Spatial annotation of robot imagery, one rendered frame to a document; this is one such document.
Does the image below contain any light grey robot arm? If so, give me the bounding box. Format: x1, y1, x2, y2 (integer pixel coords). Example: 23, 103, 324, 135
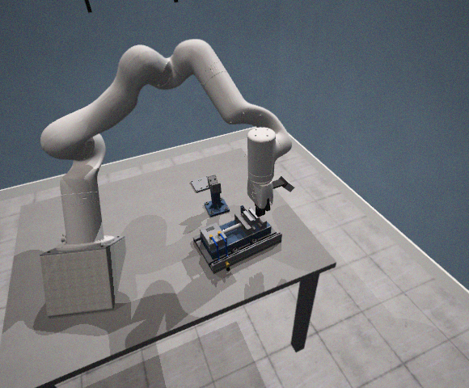
40, 40, 292, 251

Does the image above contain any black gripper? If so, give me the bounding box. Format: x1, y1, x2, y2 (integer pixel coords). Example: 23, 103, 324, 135
247, 178, 273, 217

